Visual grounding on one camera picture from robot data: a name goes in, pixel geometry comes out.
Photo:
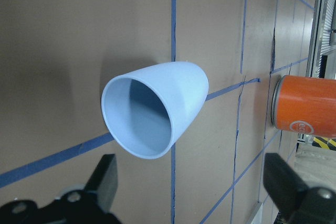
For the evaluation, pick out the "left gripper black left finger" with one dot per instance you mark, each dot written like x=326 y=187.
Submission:
x=103 y=183

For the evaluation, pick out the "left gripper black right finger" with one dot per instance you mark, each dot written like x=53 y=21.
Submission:
x=283 y=184

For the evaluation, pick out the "orange can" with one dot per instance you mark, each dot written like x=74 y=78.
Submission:
x=305 y=105

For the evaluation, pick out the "aluminium frame rail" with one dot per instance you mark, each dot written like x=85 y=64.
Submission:
x=321 y=58

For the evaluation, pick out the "light blue plastic cup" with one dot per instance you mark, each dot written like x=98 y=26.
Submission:
x=147 y=110

